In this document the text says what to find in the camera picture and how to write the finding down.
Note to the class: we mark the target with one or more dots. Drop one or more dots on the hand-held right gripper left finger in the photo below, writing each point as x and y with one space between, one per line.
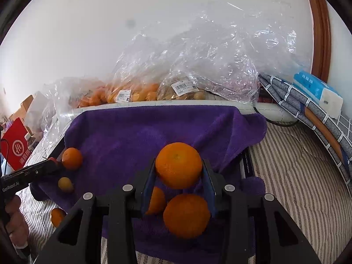
147 195

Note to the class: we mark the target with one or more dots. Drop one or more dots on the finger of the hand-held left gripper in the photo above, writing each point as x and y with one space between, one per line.
41 170

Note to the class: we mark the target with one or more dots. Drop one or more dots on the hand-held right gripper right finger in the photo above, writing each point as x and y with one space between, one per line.
211 195

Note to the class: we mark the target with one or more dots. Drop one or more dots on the small round mandarin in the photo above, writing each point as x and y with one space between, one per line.
72 158
157 201

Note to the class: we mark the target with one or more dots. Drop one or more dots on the small red apple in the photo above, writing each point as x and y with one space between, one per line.
54 160

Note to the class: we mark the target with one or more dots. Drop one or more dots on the green-brown kiwi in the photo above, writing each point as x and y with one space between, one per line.
66 184

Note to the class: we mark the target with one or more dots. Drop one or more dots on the large orange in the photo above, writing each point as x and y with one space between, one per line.
178 165
186 216
57 216

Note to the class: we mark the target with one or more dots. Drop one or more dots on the purple towel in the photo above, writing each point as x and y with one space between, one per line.
123 137

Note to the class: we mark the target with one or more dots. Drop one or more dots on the person's left hand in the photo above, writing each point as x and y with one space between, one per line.
15 220

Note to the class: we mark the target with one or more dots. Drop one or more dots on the red paper bag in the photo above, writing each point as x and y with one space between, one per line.
16 143

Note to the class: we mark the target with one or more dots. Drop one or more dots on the white translucent plastic bag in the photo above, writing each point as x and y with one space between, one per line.
38 110

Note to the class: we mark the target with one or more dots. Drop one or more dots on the crumpled clear plastic bag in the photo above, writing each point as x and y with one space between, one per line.
82 96

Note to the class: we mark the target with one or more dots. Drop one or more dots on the clear bag of mandarins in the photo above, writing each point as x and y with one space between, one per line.
137 88

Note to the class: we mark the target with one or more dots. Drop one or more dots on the blue checked cloth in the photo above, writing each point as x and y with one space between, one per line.
316 110

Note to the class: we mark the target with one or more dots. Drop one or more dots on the clear bag of brown fruit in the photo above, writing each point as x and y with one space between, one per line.
220 55

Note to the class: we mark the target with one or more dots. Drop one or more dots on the blue white tissue pack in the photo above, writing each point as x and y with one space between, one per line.
316 90

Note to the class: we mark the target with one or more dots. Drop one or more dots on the brown wooden door frame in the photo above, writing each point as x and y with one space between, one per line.
320 33

